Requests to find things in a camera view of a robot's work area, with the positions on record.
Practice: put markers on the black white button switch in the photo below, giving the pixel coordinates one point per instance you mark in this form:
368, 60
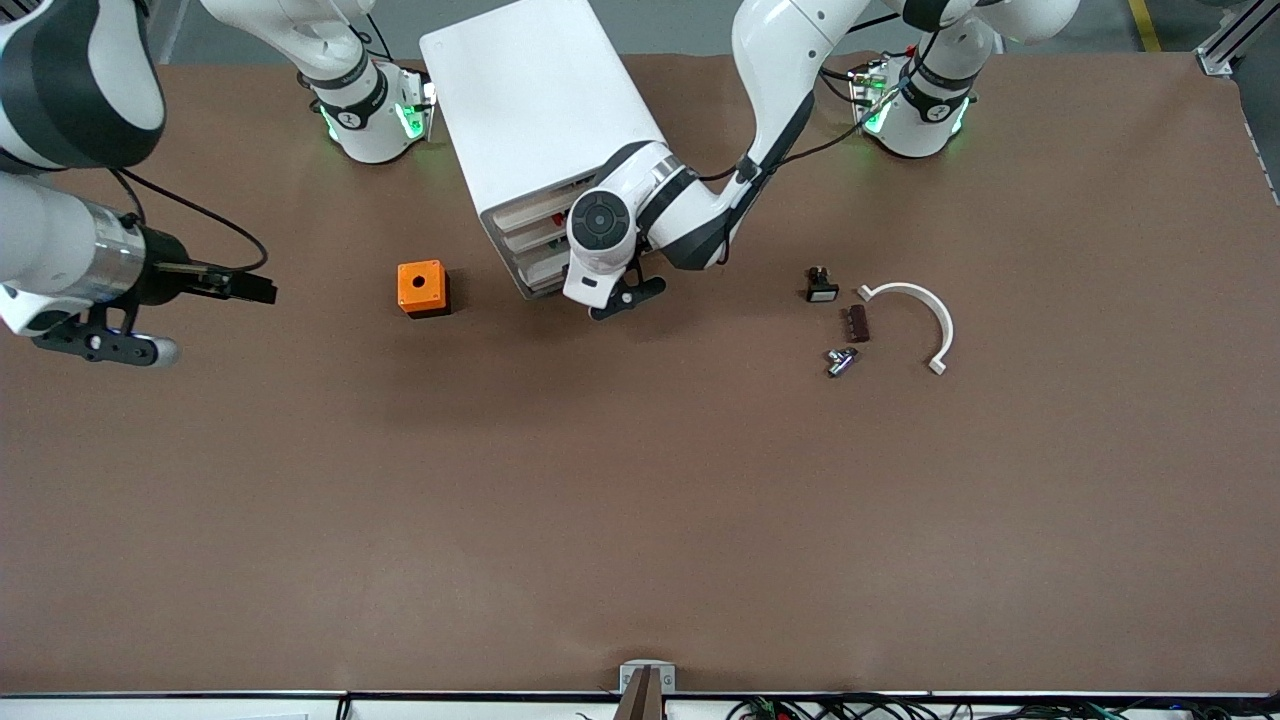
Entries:
822, 290

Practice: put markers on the white curved pipe clamp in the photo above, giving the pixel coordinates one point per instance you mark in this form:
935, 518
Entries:
905, 288

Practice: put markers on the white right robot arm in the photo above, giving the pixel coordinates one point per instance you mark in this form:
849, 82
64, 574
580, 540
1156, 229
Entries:
60, 240

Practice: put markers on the white table edge rail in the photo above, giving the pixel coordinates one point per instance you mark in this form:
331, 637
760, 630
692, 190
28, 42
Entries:
150, 708

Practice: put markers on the grey metal bracket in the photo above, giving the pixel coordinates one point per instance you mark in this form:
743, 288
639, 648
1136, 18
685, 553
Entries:
630, 675

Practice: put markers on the orange button enclosure box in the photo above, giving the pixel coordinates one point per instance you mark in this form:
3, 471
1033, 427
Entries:
408, 298

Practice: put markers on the brown terminal block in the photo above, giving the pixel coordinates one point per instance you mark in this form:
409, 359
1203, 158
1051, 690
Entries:
858, 324

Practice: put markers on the silver metal tee fitting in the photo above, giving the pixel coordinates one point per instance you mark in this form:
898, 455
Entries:
840, 362

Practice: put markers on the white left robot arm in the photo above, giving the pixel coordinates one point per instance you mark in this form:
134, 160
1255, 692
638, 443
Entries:
770, 60

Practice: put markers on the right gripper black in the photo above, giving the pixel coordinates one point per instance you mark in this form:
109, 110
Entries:
165, 272

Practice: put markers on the brown wooden bar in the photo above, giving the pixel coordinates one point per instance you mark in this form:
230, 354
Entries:
642, 705

